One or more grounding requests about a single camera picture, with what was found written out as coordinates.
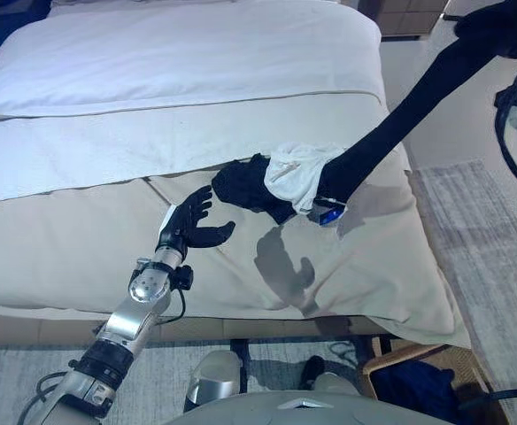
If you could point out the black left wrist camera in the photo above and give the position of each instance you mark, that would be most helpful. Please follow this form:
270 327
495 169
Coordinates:
183 278

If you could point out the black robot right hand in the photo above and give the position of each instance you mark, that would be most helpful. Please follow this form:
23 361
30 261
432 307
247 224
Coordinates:
513 26

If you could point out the silver robot torso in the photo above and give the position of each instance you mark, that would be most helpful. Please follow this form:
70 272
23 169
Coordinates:
294 411

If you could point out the blue hang tag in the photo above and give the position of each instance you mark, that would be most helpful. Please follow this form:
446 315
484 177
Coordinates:
329 217

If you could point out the silver robot leg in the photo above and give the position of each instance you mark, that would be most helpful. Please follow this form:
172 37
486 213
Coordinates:
214 380
329 380

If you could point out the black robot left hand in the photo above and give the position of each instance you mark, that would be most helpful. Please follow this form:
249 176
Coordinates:
187 221

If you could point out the black garment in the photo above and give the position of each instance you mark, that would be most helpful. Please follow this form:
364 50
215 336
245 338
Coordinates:
418 102

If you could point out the white duvet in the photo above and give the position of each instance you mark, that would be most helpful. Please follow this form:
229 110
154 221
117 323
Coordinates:
152 66

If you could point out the white garment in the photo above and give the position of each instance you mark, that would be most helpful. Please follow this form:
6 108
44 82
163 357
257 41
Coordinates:
298 177

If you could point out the tan upholstered bed frame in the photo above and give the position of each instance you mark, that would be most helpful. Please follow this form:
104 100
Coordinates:
41 329

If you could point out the beige bed cover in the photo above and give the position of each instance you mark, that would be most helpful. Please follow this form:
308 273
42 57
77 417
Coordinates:
86 248

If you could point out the wicker basket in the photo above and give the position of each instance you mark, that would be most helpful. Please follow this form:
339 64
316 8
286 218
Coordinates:
400 354

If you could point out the silver robot left leg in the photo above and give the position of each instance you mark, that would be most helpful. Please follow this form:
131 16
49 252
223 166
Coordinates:
214 380

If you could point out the silver robot right leg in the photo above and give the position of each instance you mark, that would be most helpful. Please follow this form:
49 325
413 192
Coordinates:
329 380

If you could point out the navy blue garment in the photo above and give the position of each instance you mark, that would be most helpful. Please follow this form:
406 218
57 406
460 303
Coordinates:
413 389

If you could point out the brown nightstand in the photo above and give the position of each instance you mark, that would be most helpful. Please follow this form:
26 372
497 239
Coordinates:
404 17

